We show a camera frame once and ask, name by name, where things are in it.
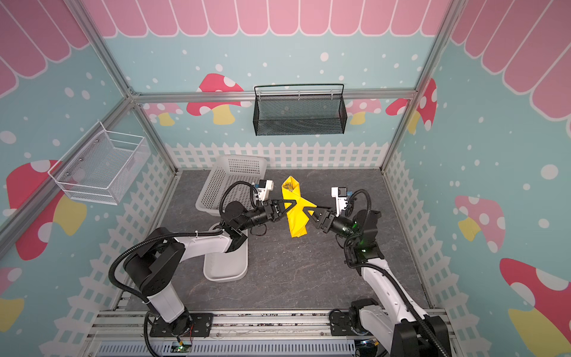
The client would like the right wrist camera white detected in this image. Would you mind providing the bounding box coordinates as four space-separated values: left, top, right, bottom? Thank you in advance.
331 187 352 217

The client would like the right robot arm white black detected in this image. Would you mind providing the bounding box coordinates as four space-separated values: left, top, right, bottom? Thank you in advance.
303 189 452 356

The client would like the white wire wall basket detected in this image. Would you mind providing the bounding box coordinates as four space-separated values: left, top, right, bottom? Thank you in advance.
48 122 151 205

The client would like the white perforated plastic basket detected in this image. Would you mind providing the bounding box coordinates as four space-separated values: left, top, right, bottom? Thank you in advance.
196 156 268 217

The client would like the white plastic tray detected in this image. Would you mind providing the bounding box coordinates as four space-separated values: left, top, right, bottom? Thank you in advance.
203 233 248 283

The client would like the yellow paper napkin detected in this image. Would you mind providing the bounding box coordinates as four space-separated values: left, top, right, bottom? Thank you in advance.
281 176 316 238

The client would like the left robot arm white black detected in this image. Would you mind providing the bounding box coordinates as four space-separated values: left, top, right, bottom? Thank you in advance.
108 181 297 337

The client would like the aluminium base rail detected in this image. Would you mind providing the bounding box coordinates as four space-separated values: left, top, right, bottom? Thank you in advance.
84 307 456 347

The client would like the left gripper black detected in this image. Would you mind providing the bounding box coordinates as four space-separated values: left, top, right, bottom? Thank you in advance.
239 199 297 231

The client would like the black mesh wall basket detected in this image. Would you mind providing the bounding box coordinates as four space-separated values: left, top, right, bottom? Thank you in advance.
253 83 348 136

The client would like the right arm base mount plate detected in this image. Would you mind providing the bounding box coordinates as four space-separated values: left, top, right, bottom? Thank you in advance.
328 309 373 337

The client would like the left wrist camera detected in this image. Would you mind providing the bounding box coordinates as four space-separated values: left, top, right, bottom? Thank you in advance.
254 179 274 202

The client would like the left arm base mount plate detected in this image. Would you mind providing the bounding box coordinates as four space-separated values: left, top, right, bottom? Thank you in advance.
150 312 214 338

